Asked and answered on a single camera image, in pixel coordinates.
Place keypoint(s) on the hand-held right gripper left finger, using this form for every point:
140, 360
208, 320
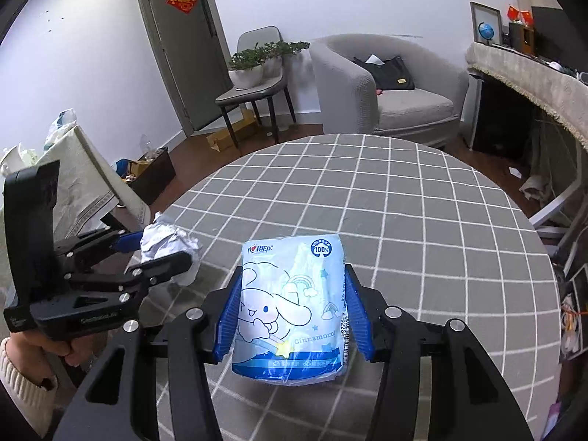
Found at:
229, 317

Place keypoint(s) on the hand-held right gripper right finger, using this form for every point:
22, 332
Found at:
360, 317

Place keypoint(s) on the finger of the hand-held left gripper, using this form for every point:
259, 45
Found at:
131, 240
156, 268

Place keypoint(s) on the silver foil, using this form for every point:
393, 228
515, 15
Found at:
165, 243

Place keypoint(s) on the blue cartoon tissue packet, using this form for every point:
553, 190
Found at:
285, 308

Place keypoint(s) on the person's left forearm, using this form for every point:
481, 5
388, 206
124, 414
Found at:
23, 386

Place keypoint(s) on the person's left hand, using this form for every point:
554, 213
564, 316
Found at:
69, 349

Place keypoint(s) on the beige patterned cloth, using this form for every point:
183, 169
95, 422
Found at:
87, 193

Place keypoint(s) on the black floor bin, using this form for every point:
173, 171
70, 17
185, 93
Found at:
154, 179

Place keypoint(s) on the round table with checked cloth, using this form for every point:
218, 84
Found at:
413, 239

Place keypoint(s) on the clear plastic bottle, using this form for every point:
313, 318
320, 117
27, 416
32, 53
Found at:
148, 146

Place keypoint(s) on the white plastic bag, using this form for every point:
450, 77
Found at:
59, 128

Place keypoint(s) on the long cardboard box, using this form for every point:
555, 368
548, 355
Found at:
229, 135

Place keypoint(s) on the grey dining chair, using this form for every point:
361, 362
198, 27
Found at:
250, 96

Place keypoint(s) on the grey door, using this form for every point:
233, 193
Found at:
183, 55

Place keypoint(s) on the potted plant in white pot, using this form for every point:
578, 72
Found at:
287, 50
246, 76

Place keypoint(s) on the grey armchair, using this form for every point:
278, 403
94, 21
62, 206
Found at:
413, 105

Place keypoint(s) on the white desk leg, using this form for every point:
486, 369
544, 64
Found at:
558, 202

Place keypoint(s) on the black bag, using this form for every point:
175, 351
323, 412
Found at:
388, 76

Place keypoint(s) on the white paper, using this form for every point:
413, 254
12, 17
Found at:
374, 59

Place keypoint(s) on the long desk with lace cloth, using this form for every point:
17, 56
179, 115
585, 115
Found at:
528, 78

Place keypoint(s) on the small blue globe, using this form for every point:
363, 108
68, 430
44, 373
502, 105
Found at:
485, 31

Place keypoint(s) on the dark wooden box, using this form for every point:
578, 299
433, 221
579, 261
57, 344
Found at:
521, 36

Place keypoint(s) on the small red flags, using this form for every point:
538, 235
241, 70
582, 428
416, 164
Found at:
519, 14

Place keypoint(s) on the black monitor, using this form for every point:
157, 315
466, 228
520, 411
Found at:
553, 32

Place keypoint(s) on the picture frame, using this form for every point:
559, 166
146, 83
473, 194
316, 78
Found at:
487, 11

